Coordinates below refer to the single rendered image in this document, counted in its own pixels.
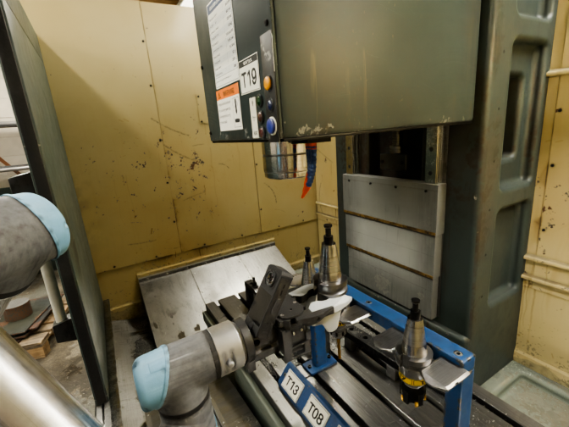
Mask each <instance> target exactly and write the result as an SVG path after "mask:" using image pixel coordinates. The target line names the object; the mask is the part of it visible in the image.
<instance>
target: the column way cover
mask: <svg viewBox="0 0 569 427"><path fill-rule="evenodd" d="M446 186H447V184H446V183H438V184H428V183H425V181H424V180H409V179H402V178H393V177H385V176H377V175H362V174H355V175H347V174H343V199H344V212H345V222H346V245H347V246H348V248H349V278H351V279H353V280H355V281H357V282H359V283H360V284H362V285H364V286H366V287H368V288H370V289H372V290H374V291H376V292H378V293H380V294H382V295H384V296H385V297H388V298H389V299H391V300H393V301H395V302H398V303H399V304H401V305H403V306H405V307H407V308H409V309H411V308H412V302H411V299H412V298H413V297H416V298H419V299H420V303H419V304H418V309H420V310H421V315H422V316H424V317H426V318H428V319H434V318H436V317H437V299H438V283H439V277H440V264H441V247H442V234H444V232H445V201H446Z"/></svg>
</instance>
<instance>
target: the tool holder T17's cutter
mask: <svg viewBox="0 0 569 427"><path fill-rule="evenodd" d="M400 394H401V400H402V401H403V402H404V403H406V404H407V405H408V404H409V403H410V402H411V403H414V407H415V408H417V407H421V406H422V405H423V401H426V386H425V385H424V386H422V387H421V388H419V389H412V388H410V387H408V386H407V385H406V384H405V383H404V382H403V381H402V380H401V382H400Z"/></svg>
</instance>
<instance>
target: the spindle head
mask: <svg viewBox="0 0 569 427"><path fill-rule="evenodd" d="M210 1H211V0H192V3H193V9H194V16H195V22H196V34H197V41H198V47H199V54H200V60H201V70H202V79H203V85H204V92H205V98H206V105H207V117H208V124H209V130H210V132H209V134H210V137H211V141H212V142H213V143H234V142H268V130H267V114H266V104H265V94H264V84H263V75H262V56H261V46H260V36H261V35H262V34H264V33H266V32H267V31H269V30H271V31H272V38H273V59H274V70H275V71H274V73H275V85H276V96H277V106H278V117H279V139H280V142H285V141H300V140H309V139H318V138H326V137H335V136H351V135H360V134H368V133H377V132H385V131H394V130H410V129H418V128H427V127H435V126H444V125H460V124H469V123H472V121H471V120H472V118H473V107H474V95H475V83H476V71H477V59H478V36H479V24H480V12H481V0H232V8H233V16H234V24H235V39H236V48H237V56H238V63H239V62H240V61H241V60H243V59H245V58H247V57H249V56H251V55H252V54H253V53H256V52H258V62H259V71H260V81H261V89H260V90H257V91H253V92H250V93H247V94H245V95H242V96H241V89H240V80H237V81H235V82H233V83H231V84H228V85H227V86H224V87H221V88H219V89H217V87H216V80H215V74H214V67H213V54H212V47H211V39H210V32H209V25H208V18H207V5H208V4H209V3H210ZM237 82H238V85H239V93H240V108H241V117H242V124H243V129H241V130H226V131H221V129H220V122H219V115H218V102H217V95H216V92H217V91H219V90H222V89H224V88H225V87H228V86H231V85H234V84H235V83H237ZM257 94H261V95H262V100H263V103H262V107H261V108H259V107H258V106H257V113H258V111H259V110H262V111H263V113H264V121H263V123H262V124H260V123H259V122H258V130H259V128H260V126H263V127H264V128H265V131H266V136H265V138H264V139H262V138H261V137H260V136H259V138H253V134H252V126H251V110H250V101H249V98H251V97H257Z"/></svg>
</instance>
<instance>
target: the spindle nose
mask: <svg viewBox="0 0 569 427"><path fill-rule="evenodd" d="M261 143H262V161H263V170H264V173H265V177H266V178H268V179H272V180H287V179H296V178H302V177H306V175H307V171H308V169H307V168H308V167H307V155H306V154H307V152H306V146H305V144H291V142H290V141H285V142H261Z"/></svg>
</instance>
